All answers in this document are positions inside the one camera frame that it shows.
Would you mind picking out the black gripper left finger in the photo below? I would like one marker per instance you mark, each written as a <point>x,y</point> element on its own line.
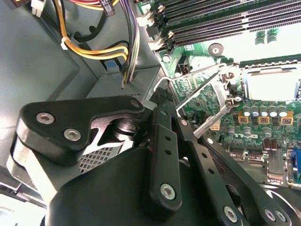
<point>70,113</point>

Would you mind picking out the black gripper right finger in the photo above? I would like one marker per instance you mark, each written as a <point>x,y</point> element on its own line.
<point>211,176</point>

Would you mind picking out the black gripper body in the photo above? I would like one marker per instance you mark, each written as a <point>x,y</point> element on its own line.
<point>105,195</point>

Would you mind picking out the silver CPU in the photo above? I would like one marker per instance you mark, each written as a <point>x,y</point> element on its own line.
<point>270,84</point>

